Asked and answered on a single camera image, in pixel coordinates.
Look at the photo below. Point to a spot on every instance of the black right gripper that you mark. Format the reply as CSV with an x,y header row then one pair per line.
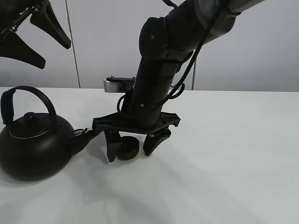
x,y
136,113

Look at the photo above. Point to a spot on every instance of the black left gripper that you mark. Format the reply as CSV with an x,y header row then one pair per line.
x,y
12,14

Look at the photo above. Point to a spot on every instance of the small black teacup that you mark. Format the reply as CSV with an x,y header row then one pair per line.
x,y
129,148

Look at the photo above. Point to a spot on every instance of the black round teapot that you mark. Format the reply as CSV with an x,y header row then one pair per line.
x,y
36,146

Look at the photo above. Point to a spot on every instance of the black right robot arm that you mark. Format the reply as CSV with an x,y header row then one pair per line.
x,y
168,46

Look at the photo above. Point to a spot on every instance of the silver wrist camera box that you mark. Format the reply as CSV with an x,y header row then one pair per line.
x,y
118,84

